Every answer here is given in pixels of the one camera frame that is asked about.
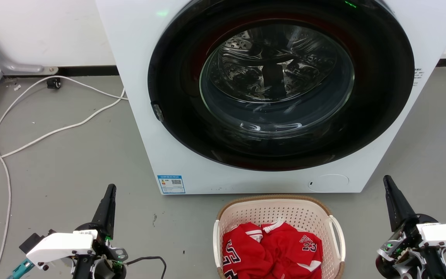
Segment white front-load washing machine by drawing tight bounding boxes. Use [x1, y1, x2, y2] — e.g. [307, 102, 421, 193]
[95, 0, 446, 195]

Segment red jersey large black numerals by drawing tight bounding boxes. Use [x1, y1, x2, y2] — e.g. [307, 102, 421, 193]
[221, 222, 264, 279]

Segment round white filter cover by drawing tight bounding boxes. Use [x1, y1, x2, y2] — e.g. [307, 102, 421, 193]
[308, 174, 350, 193]

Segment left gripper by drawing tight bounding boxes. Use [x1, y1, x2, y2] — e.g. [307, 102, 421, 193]
[72, 184, 129, 279]

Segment long white power cable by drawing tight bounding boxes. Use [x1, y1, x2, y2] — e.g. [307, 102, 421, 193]
[0, 75, 129, 279]

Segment silver door latch handle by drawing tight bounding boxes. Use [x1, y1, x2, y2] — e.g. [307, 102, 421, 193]
[151, 102, 165, 123]

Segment black round washer door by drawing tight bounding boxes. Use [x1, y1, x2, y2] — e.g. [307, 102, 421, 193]
[148, 0, 415, 172]

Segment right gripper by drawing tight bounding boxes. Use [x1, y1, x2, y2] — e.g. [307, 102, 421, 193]
[376, 175, 446, 279]

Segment blue energy label sticker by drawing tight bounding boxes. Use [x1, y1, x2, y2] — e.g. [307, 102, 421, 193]
[157, 175, 186, 194]

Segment grey drain pipe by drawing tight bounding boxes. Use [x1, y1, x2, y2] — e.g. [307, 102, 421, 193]
[0, 15, 59, 76]

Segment cream plastic laundry basket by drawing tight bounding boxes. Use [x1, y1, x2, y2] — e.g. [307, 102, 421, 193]
[213, 195, 346, 279]

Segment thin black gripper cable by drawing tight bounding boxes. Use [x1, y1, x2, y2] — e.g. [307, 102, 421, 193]
[124, 256, 167, 279]

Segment teal cable connector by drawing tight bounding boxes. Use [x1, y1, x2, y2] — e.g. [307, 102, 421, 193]
[7, 259, 35, 279]

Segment red jersey number 23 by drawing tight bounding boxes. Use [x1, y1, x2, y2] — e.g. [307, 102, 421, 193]
[260, 219, 323, 279]

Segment steel washing drum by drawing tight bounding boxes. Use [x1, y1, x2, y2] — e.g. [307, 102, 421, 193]
[200, 23, 355, 137]

